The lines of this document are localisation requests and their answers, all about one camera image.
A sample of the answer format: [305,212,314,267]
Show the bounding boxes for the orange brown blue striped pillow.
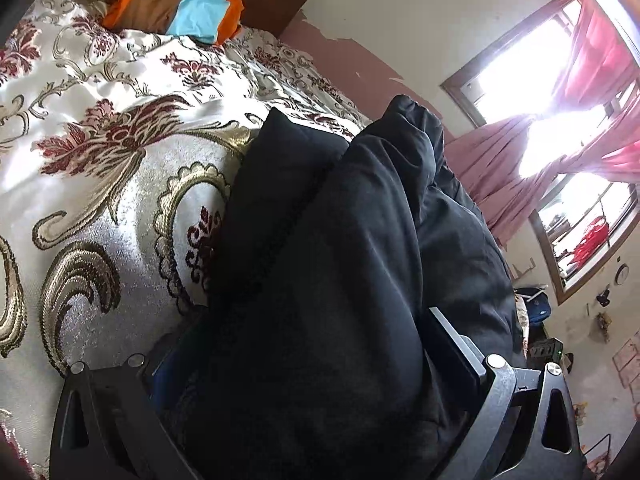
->
[102,0,246,46]

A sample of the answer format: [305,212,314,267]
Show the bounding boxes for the blue bag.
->
[517,287,551,326]

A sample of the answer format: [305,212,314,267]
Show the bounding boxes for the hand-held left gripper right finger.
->
[427,307,587,480]

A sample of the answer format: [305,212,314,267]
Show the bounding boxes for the red hanging clothes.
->
[570,215,613,263]

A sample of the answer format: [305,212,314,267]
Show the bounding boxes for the wooden framed window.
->
[440,0,588,130]
[529,174,640,307]

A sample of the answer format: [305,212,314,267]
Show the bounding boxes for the floral white bedspread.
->
[0,0,376,480]

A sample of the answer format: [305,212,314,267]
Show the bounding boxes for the dark navy puffer jacket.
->
[170,94,526,480]

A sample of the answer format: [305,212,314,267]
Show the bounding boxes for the pink curtain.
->
[442,0,640,251]

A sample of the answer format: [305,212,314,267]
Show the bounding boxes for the black folded garment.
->
[207,107,351,321]

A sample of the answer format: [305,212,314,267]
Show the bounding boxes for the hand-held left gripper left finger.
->
[49,330,202,480]

